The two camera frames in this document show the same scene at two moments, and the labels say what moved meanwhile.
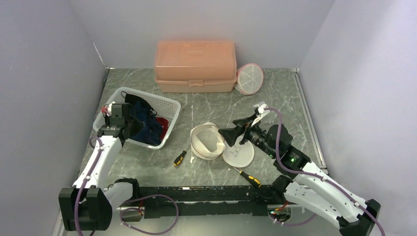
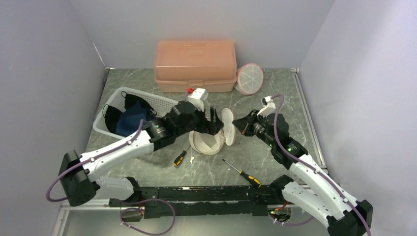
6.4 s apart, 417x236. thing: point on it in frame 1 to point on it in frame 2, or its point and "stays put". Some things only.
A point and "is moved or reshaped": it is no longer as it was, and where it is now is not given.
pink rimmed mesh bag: x=250 y=77 stays put
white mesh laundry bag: x=208 y=142 is moved or reshaped
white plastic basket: x=163 y=106 stays put
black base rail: x=178 y=201 stays put
